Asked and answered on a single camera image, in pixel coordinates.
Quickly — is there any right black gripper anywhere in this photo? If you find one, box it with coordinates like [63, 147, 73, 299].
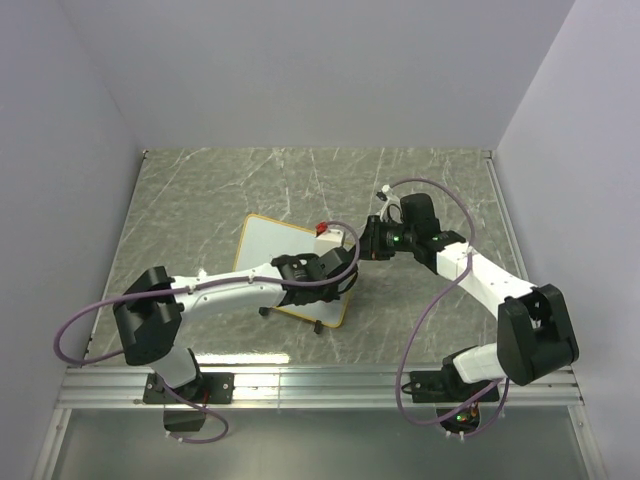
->
[352, 216, 417, 262]

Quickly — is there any yellow framed whiteboard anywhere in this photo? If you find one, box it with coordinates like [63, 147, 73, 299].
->
[233, 214, 351, 328]

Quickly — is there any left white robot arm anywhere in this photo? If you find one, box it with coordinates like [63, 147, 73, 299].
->
[113, 247, 357, 402]

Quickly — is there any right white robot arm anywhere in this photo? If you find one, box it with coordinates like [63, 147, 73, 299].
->
[359, 187, 579, 400]

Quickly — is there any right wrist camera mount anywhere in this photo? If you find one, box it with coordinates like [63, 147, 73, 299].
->
[376, 184, 402, 223]

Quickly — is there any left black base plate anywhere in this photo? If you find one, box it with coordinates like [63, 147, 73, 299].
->
[142, 372, 235, 405]

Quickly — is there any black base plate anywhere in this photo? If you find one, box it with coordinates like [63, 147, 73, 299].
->
[142, 372, 235, 405]
[401, 368, 491, 404]

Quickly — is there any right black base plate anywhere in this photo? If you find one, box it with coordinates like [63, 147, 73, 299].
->
[401, 368, 491, 404]

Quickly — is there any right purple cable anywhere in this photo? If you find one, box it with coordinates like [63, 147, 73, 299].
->
[394, 177, 511, 441]

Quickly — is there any aluminium mounting rail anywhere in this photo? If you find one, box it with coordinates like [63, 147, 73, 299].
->
[55, 364, 584, 409]

